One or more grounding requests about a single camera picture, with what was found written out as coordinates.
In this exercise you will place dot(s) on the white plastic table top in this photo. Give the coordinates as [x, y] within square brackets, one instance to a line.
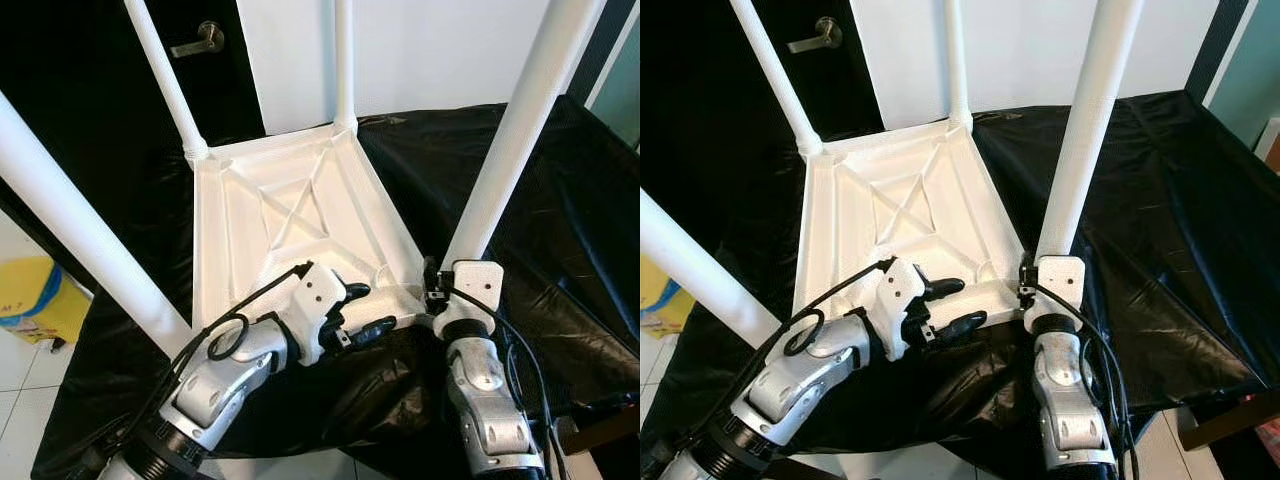
[250, 260]
[860, 250]

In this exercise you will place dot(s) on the white plastic table leg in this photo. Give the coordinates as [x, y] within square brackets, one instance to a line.
[345, 60]
[165, 80]
[520, 130]
[90, 230]
[700, 270]
[775, 80]
[1090, 120]
[957, 60]

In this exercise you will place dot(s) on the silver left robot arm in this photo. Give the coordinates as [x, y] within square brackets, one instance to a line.
[215, 385]
[800, 385]

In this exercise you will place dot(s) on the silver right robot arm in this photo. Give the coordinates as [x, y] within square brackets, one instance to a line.
[1070, 400]
[490, 400]

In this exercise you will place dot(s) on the black shiny tablecloth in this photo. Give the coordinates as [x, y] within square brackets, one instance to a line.
[570, 220]
[1180, 230]

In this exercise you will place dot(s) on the brown wooden table brace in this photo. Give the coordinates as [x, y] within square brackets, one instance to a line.
[600, 430]
[1230, 420]

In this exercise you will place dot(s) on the yellow bag with blue band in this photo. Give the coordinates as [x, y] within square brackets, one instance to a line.
[655, 305]
[35, 300]

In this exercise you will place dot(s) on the pink plastic bag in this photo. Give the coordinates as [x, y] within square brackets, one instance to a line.
[1270, 438]

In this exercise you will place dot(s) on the black door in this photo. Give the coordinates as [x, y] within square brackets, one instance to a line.
[80, 70]
[700, 90]

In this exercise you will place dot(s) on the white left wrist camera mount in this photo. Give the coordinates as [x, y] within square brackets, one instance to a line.
[315, 295]
[895, 290]

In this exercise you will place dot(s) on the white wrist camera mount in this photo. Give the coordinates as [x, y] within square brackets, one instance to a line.
[315, 295]
[475, 282]
[895, 290]
[1062, 278]

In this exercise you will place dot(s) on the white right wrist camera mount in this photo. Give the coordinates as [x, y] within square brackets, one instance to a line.
[1062, 278]
[475, 282]

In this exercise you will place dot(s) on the brown board white frame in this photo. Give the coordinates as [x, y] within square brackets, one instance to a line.
[1273, 145]

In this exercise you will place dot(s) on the dark grey door frame post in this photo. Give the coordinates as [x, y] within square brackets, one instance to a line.
[1215, 45]
[615, 45]

